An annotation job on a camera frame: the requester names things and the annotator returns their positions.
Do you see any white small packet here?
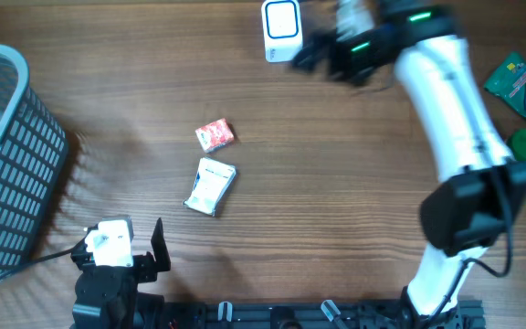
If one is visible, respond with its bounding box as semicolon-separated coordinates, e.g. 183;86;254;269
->
183;157;237;217

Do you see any red Kleenex tissue pack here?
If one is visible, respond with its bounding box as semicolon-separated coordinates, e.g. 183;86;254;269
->
195;118;235;153

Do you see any dark mesh shopping basket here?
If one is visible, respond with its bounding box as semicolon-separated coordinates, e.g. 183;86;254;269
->
0;45;68;273

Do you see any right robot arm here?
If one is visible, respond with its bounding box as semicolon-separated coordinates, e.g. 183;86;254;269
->
291;1;526;328

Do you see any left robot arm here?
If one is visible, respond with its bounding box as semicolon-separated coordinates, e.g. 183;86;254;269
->
70;216;171;329

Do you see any white barcode scanner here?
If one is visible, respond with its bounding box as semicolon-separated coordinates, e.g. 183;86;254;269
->
260;0;303;63

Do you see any black left camera cable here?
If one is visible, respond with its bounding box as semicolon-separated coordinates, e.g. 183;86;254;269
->
0;246;78;316

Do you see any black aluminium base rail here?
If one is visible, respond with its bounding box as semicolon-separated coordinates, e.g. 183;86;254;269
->
157;299;487;329

